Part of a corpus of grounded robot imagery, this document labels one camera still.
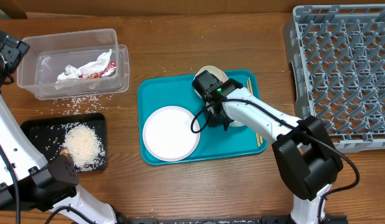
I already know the grey-green bowl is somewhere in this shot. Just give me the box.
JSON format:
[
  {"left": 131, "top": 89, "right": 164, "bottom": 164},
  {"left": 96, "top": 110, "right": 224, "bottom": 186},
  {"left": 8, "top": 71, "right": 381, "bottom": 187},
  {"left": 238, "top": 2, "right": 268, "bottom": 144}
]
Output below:
[{"left": 230, "top": 120, "right": 244, "bottom": 127}]

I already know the white tissue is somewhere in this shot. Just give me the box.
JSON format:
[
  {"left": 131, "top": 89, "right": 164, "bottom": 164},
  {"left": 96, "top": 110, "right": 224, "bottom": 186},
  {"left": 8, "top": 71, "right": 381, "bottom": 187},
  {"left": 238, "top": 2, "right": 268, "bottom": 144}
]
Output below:
[{"left": 57, "top": 49, "right": 113, "bottom": 82}]

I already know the red snack wrapper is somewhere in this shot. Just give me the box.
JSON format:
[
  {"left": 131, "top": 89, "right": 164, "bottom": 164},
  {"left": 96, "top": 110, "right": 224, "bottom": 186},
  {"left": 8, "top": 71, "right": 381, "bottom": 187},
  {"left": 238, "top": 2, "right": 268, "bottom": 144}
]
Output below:
[{"left": 78, "top": 61, "right": 116, "bottom": 79}]

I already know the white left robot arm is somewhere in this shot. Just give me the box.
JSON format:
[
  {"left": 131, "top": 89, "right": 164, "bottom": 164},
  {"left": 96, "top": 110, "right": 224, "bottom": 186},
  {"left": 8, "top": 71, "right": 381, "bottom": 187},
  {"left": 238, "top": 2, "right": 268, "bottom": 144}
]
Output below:
[{"left": 0, "top": 30, "right": 129, "bottom": 223}]

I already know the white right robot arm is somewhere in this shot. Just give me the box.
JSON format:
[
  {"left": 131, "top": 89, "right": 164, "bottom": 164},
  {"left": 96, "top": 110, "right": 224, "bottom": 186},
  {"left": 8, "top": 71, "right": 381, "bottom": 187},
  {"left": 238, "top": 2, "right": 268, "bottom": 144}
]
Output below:
[{"left": 192, "top": 79, "right": 360, "bottom": 223}]

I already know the grey dishwasher rack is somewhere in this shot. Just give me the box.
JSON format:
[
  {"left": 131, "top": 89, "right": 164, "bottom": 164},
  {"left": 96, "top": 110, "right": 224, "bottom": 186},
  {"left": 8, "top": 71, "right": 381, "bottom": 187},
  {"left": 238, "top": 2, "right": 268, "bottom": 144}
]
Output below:
[{"left": 283, "top": 4, "right": 385, "bottom": 153}]

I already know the pink saucer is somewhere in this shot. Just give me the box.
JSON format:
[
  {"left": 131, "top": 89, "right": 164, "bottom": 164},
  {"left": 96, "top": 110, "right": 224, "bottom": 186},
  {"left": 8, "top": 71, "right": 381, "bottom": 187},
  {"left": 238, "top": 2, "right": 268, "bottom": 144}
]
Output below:
[{"left": 194, "top": 68, "right": 229, "bottom": 99}]

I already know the clear plastic bin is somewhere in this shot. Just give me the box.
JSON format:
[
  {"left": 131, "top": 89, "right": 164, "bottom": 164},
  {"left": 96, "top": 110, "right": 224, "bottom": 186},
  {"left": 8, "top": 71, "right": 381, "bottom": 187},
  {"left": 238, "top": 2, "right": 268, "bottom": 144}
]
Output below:
[{"left": 17, "top": 29, "right": 130, "bottom": 100}]

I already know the wooden chopstick right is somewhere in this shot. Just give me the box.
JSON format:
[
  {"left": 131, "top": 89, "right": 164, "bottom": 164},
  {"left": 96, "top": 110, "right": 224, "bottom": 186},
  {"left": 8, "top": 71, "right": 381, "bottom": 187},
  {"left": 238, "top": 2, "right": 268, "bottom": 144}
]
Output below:
[{"left": 248, "top": 77, "right": 264, "bottom": 145}]

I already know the wooden chopstick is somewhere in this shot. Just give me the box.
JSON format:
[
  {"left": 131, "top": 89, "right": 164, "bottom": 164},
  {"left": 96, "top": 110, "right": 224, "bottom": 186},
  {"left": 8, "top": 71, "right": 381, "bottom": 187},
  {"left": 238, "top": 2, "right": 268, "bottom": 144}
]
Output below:
[
  {"left": 248, "top": 77, "right": 264, "bottom": 145},
  {"left": 246, "top": 79, "right": 261, "bottom": 147}
]

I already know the white cup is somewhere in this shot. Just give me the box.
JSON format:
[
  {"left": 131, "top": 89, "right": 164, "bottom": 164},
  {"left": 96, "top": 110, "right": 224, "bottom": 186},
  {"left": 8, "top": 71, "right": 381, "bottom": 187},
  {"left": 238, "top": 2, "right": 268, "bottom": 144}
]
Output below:
[{"left": 194, "top": 65, "right": 223, "bottom": 81}]

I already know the wooden chopstick left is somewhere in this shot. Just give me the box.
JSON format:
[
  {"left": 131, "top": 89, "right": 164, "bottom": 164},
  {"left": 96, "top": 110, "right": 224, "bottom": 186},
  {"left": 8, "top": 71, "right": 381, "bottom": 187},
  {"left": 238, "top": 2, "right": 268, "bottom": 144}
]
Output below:
[{"left": 246, "top": 79, "right": 261, "bottom": 147}]

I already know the large white plate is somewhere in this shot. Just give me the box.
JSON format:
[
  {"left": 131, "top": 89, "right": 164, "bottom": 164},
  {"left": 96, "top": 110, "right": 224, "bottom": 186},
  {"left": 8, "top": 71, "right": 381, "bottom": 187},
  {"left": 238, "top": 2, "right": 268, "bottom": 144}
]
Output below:
[{"left": 142, "top": 106, "right": 200, "bottom": 162}]

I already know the teal plastic tray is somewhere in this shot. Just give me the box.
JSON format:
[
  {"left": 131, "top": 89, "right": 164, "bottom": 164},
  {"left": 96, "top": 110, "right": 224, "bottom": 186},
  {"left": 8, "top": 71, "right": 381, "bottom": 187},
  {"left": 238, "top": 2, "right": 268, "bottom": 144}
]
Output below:
[{"left": 137, "top": 75, "right": 268, "bottom": 163}]

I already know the black tray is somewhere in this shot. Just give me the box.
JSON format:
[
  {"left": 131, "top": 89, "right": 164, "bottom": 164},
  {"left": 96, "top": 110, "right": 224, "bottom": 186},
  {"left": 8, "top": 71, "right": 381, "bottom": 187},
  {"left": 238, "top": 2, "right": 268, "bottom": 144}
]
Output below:
[{"left": 21, "top": 113, "right": 107, "bottom": 172}]

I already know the brown food scrap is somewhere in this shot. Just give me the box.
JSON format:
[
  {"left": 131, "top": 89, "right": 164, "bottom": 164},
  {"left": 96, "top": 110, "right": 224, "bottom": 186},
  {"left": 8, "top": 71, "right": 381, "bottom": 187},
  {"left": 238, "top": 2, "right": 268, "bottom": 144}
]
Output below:
[{"left": 60, "top": 149, "right": 69, "bottom": 156}]

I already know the pile of rice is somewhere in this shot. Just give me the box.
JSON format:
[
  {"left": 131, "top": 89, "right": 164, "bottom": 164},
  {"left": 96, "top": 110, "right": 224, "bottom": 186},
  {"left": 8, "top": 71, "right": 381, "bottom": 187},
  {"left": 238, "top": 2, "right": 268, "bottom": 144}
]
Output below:
[{"left": 61, "top": 123, "right": 106, "bottom": 172}]

